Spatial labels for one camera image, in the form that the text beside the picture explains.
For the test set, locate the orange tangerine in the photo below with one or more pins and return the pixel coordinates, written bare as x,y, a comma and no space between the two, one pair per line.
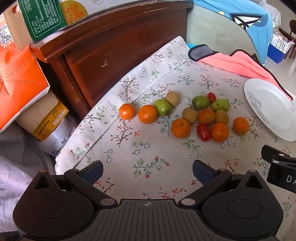
147,114
127,111
206,116
240,125
180,128
219,132

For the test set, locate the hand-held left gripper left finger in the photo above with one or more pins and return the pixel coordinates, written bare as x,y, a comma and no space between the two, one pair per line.
93,172

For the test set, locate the white plastic basket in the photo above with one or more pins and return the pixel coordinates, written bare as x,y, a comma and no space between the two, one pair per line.
281,41

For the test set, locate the white plate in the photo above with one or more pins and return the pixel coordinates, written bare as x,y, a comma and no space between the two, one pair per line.
270,111

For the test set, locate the red cherry tomato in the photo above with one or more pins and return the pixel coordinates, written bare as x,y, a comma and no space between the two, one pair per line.
203,132
211,97

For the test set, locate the pink cloth with black trim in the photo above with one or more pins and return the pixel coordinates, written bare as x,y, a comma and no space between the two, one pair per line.
231,64

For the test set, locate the green jujube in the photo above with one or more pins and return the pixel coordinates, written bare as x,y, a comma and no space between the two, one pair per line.
163,107
200,102
220,105

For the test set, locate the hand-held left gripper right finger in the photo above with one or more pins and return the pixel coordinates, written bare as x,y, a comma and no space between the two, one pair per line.
203,172

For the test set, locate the brown cardboard box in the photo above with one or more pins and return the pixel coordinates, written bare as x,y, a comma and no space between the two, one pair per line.
34,111

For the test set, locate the dark wooden chair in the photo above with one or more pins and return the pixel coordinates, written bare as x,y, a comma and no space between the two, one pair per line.
292,24

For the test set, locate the green carton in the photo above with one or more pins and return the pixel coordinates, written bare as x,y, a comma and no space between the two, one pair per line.
39,18

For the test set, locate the white plastic bag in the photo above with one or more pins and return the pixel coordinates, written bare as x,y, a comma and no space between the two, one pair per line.
60,136

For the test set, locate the orange cardboard box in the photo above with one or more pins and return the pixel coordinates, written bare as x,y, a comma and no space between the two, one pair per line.
20,76

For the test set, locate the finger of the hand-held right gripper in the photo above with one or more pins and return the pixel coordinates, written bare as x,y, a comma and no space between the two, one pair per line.
271,154

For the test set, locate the grey quilted cloth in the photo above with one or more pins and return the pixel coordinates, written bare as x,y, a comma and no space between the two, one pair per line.
18,162

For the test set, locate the box with yellow round label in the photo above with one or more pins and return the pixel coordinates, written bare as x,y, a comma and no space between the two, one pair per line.
74,11

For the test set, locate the table with white cloth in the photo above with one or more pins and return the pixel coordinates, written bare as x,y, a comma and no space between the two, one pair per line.
274,14

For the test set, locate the brown kiwi fruit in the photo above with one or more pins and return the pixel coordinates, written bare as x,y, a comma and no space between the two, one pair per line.
221,116
189,115
173,98

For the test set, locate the blue printed blanket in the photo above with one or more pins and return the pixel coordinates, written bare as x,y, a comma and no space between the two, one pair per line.
254,26

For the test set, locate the blue plastic bin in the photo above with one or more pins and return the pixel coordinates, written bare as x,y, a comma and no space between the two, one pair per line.
276,54

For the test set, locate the white printed carton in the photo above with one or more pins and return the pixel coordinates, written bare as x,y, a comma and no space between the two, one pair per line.
111,3

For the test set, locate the dark wooden headboard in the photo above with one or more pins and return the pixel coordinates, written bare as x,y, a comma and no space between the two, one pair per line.
104,46

